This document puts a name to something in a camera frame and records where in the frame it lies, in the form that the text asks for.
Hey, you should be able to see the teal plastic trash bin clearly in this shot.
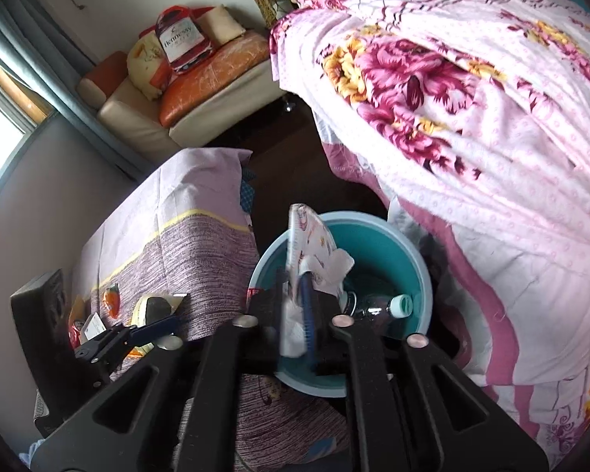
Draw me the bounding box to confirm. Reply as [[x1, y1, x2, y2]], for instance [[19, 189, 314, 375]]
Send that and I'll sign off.
[[247, 211, 433, 399]]

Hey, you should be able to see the red white gift bag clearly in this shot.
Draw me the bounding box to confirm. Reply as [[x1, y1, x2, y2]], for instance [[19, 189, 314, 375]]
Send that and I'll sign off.
[[155, 6, 214, 76]]

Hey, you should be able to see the orange snack packet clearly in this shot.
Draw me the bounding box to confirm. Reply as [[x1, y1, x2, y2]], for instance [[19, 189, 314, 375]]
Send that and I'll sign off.
[[68, 299, 87, 350]]

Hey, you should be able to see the cream leather sofa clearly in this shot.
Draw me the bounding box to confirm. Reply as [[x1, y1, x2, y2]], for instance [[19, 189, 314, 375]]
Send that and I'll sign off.
[[76, 5, 301, 163]]

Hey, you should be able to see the floral pink bed sheet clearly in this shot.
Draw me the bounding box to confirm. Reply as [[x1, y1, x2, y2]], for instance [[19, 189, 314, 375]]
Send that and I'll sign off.
[[269, 0, 590, 315]]

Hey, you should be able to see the grey blue curtain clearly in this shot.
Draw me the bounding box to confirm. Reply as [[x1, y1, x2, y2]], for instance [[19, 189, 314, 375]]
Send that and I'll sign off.
[[0, 0, 146, 178]]

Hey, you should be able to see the purple striped tablecloth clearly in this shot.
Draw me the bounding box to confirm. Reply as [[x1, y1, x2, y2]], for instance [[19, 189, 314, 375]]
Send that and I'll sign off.
[[27, 147, 350, 472]]

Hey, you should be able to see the cream floral pillow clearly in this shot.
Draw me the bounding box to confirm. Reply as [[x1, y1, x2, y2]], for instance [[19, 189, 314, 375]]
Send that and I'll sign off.
[[127, 34, 175, 101]]

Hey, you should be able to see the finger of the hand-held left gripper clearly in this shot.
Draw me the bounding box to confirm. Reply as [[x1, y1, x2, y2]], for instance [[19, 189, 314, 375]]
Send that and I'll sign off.
[[145, 293, 190, 321], [74, 315, 184, 387]]

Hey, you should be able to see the plain cream pillow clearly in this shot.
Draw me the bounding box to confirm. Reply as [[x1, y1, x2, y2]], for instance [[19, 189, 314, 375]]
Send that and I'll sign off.
[[197, 5, 247, 47]]

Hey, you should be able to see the clear plastic bottle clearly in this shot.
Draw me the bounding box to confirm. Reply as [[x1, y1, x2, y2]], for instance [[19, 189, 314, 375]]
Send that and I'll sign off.
[[341, 292, 415, 340]]

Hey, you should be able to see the window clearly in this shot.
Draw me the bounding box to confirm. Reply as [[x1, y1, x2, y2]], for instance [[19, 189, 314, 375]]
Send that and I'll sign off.
[[0, 49, 45, 197]]

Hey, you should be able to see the orange seat cushion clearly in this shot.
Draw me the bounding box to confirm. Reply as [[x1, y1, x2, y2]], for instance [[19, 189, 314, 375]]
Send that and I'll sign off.
[[158, 29, 271, 127]]

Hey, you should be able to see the white printed wrapper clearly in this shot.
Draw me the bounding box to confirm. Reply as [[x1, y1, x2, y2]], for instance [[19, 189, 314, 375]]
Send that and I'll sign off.
[[280, 203, 357, 360]]

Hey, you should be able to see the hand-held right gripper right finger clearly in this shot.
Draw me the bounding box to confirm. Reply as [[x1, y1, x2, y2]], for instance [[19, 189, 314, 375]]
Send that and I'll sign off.
[[297, 275, 551, 472]]

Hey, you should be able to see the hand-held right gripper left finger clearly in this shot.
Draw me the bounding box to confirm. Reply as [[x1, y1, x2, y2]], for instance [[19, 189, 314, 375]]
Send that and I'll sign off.
[[32, 280, 288, 472]]

